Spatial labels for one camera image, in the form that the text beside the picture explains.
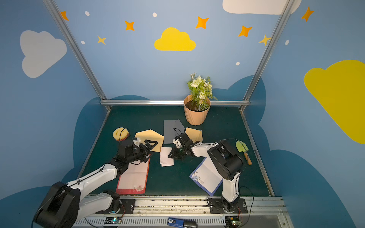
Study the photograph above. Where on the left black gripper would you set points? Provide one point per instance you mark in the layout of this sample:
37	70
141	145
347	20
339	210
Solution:
144	149

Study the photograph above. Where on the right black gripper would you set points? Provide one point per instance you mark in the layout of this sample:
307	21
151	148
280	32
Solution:
179	149

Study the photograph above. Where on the red bordered letter paper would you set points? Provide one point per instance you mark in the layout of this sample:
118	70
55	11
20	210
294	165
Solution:
165	161

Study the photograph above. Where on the small yellow envelope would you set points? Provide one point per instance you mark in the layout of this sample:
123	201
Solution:
194	135

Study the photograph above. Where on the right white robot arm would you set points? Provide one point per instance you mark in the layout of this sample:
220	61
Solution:
221	164

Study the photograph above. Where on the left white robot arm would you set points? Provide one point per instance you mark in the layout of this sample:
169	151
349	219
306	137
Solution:
67	203

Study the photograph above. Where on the large yellow envelope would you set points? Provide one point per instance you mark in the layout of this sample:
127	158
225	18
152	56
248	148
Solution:
152	136

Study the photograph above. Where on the grey envelope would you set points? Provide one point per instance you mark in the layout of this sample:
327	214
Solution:
172	129

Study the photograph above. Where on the red letter paper flat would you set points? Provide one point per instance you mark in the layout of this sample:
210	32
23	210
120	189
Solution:
134	180

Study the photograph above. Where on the blue floral letter paper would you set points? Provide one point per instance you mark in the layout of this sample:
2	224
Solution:
207	177

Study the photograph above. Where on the peach flower pot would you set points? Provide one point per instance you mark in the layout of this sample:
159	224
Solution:
193	117

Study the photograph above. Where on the blue handheld device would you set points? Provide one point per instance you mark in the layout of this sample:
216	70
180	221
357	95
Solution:
181	223

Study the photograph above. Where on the green toy shovel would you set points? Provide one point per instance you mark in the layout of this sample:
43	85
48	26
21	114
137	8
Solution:
243	148

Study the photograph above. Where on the white flower plant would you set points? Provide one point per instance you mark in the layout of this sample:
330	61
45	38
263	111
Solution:
201	90

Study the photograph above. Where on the left green circuit board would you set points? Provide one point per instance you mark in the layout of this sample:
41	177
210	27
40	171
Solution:
113	220

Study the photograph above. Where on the green circuit board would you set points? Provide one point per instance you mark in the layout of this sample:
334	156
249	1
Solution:
113	220
232	222

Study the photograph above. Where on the right green circuit board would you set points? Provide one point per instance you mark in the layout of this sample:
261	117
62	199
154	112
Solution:
232	222

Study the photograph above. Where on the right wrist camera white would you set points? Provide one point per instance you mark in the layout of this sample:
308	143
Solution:
177	141

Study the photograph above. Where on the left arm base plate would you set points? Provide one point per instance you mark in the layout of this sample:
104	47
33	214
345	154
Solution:
125	206

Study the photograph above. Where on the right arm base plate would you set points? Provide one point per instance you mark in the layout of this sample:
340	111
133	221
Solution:
222	206

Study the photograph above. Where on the aluminium front rail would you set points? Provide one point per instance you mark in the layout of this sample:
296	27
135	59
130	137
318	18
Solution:
153	212

